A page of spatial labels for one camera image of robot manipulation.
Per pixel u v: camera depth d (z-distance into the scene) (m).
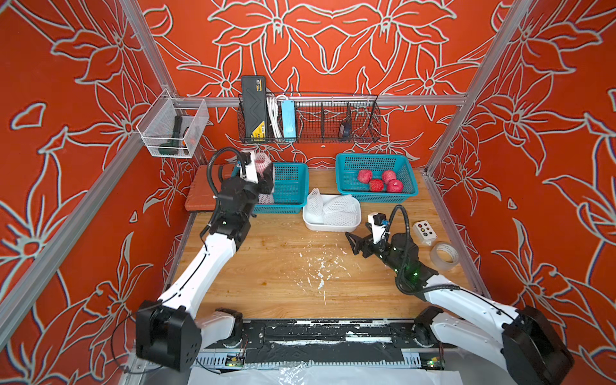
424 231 0.94
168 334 0.38
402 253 0.59
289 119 0.90
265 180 0.65
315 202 0.95
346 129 0.90
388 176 1.10
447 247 0.90
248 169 0.61
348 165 1.26
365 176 1.10
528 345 0.40
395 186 1.06
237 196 0.55
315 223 0.96
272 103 0.84
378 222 0.67
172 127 0.87
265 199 0.98
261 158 0.71
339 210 0.96
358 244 0.71
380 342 0.72
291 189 1.13
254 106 0.87
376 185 1.07
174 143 0.82
